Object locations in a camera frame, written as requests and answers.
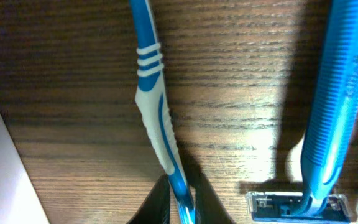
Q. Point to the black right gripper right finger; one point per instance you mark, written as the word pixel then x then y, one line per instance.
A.
pixel 209 209

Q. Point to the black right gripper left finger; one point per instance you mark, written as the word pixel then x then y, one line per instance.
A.
pixel 156 207

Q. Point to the blue white toothbrush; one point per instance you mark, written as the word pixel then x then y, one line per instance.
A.
pixel 151 100

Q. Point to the white cardboard box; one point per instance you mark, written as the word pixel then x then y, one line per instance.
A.
pixel 19 202

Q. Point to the blue disposable razor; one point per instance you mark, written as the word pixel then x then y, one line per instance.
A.
pixel 328 132

